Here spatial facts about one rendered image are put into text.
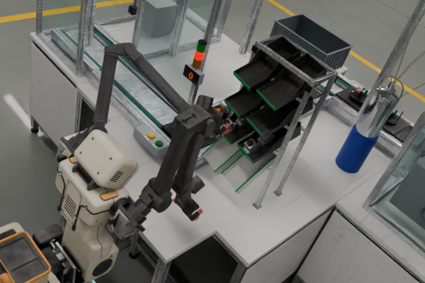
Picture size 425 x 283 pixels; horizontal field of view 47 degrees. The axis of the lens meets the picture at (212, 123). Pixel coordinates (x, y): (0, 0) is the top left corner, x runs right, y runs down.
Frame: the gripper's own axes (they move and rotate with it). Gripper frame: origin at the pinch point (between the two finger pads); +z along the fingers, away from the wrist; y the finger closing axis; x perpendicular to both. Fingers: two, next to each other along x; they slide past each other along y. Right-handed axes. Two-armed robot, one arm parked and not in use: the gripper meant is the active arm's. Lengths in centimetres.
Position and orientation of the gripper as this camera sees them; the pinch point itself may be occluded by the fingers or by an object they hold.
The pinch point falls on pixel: (225, 123)
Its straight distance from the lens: 234.2
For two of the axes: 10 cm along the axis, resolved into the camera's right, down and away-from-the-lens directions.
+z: 6.3, 1.6, 7.6
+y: -5.2, -6.4, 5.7
